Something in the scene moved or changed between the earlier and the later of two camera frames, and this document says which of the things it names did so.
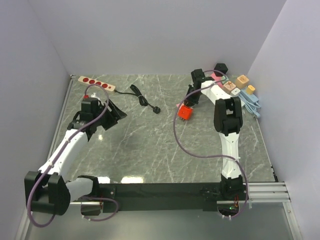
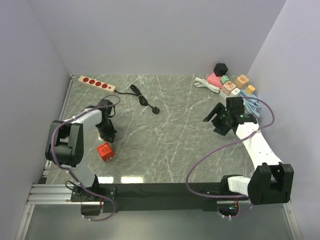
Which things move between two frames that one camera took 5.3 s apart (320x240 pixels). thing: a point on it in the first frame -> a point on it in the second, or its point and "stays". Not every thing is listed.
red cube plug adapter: x=185 y=112 -> x=106 y=151
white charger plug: x=235 y=92 stays
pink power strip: x=217 y=78 stays
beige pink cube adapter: x=228 y=86 stays
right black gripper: x=190 y=101 -> x=219 y=109
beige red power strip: x=92 y=82 stays
